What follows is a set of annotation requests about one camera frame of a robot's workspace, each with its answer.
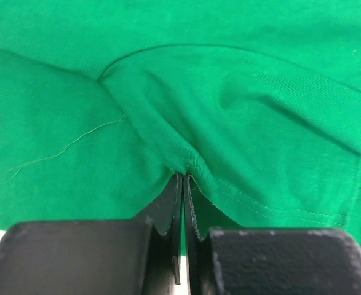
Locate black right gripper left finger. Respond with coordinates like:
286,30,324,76
0,174,183,295

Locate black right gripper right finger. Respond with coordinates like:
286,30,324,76
183,175,361,294

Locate green t-shirt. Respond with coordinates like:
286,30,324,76
0,1,361,244

